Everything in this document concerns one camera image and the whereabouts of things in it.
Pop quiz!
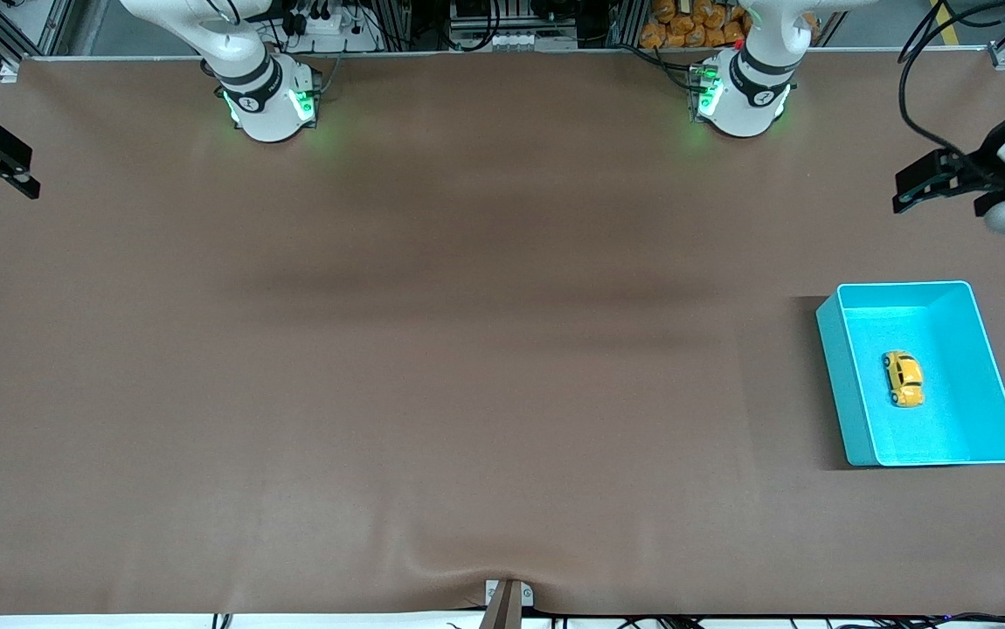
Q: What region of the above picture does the white power strip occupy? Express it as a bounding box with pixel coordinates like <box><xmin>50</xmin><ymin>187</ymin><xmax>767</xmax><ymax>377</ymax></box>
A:
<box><xmin>280</xmin><ymin>7</ymin><xmax>378</xmax><ymax>53</ymax></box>

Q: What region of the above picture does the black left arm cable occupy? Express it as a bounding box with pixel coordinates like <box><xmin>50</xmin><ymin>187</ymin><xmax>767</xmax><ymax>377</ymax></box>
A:
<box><xmin>898</xmin><ymin>0</ymin><xmax>997</xmax><ymax>162</ymax></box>

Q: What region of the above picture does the teal plastic storage bin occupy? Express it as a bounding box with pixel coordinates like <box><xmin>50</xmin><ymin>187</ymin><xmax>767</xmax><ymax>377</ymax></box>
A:
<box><xmin>815</xmin><ymin>280</ymin><xmax>1005</xmax><ymax>468</ymax></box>

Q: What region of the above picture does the yellow beetle toy car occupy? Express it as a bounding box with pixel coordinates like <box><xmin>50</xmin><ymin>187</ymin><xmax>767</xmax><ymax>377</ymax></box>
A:
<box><xmin>881</xmin><ymin>349</ymin><xmax>926</xmax><ymax>410</ymax></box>

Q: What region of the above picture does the metal table edge bracket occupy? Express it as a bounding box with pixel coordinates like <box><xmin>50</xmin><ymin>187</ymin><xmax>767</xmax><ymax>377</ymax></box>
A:
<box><xmin>478</xmin><ymin>578</ymin><xmax>535</xmax><ymax>629</ymax></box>

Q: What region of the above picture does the orange bag pile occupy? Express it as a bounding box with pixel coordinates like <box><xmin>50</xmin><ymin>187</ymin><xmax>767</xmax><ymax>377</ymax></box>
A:
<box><xmin>639</xmin><ymin>0</ymin><xmax>759</xmax><ymax>50</ymax></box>

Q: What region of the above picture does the brown table mat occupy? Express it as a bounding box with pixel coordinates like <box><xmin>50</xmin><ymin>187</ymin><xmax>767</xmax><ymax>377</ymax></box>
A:
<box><xmin>0</xmin><ymin>51</ymin><xmax>1005</xmax><ymax>618</ymax></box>

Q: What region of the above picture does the black electronics rack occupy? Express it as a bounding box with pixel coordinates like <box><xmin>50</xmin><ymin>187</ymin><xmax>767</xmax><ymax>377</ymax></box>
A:
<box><xmin>385</xmin><ymin>0</ymin><xmax>634</xmax><ymax>52</ymax></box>

